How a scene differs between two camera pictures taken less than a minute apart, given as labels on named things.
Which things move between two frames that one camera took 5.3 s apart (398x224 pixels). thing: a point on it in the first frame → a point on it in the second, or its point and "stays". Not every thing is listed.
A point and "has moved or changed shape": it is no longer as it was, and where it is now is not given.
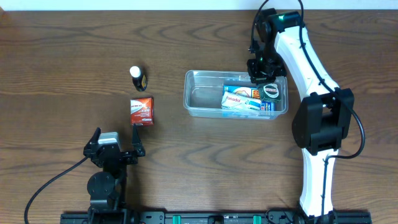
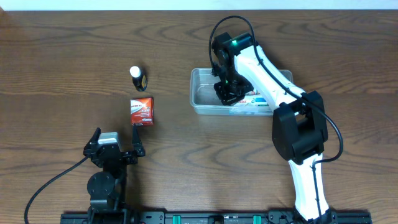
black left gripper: (113, 154) stays
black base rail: (143, 217) stays
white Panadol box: (235, 101) has moved or changed shape
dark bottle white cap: (140, 81) stays
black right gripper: (261, 76) → (230, 94)
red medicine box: (142, 111) stays
